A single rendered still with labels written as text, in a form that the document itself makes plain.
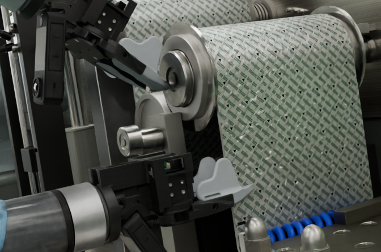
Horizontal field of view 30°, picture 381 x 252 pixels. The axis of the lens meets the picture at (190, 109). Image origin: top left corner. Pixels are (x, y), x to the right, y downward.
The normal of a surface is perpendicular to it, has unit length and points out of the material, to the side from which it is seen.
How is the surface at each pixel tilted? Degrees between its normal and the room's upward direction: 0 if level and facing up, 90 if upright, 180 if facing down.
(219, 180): 90
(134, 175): 90
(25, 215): 52
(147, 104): 90
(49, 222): 76
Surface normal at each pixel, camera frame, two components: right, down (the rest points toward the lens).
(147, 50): 0.48, -0.03
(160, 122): -0.86, 0.16
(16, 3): -0.11, 0.73
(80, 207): 0.35, -0.50
